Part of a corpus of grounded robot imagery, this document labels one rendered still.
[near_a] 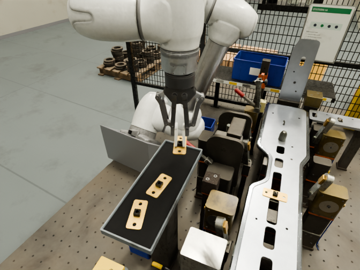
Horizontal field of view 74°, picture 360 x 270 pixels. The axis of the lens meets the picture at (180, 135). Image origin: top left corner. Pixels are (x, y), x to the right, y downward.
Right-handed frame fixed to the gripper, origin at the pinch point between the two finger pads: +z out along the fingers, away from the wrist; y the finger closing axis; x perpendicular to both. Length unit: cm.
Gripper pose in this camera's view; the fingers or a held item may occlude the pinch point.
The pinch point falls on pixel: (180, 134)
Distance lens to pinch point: 70.7
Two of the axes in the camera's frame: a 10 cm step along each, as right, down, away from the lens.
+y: 10.0, 0.3, -0.5
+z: 0.0, 7.8, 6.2
